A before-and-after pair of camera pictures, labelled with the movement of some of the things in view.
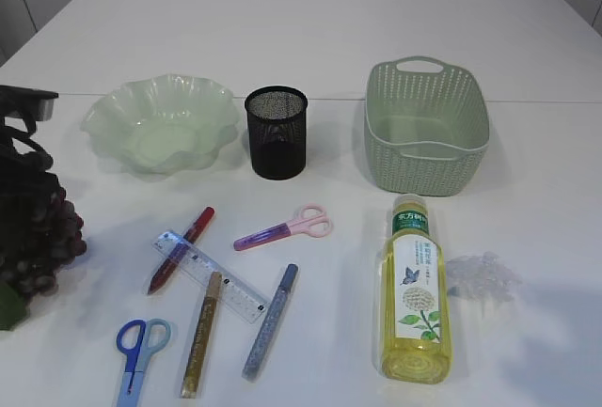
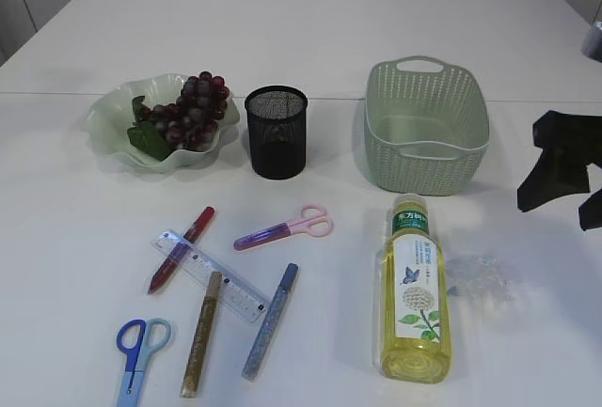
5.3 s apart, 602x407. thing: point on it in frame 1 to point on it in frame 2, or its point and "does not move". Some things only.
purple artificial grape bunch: (40, 231) to (189, 123)
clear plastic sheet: (481, 277) does not move
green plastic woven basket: (426, 126) does not move
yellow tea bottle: (414, 343) does not move
